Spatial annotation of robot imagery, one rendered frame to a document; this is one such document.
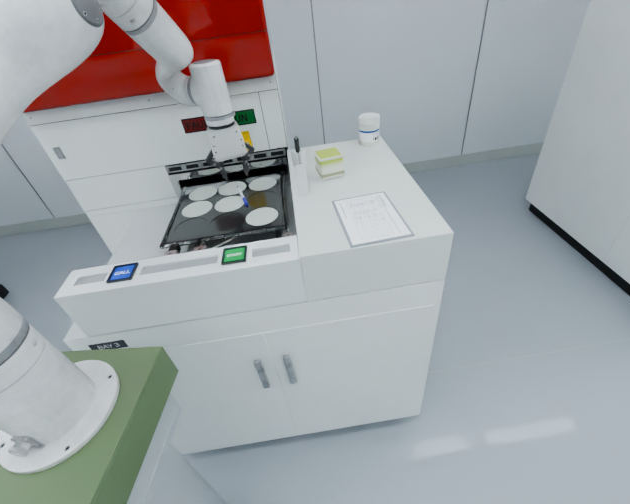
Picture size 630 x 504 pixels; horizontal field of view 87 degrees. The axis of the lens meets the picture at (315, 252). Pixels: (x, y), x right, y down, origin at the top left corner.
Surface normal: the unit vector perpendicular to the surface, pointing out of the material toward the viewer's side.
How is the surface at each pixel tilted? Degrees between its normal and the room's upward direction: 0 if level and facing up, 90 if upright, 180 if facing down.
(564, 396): 0
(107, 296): 90
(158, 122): 90
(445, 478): 0
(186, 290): 90
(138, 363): 2
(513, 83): 90
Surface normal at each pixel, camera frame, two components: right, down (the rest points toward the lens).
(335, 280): 0.11, 0.62
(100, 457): -0.14, -0.76
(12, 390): 0.73, 0.35
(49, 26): 0.59, 0.59
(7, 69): 0.87, 0.18
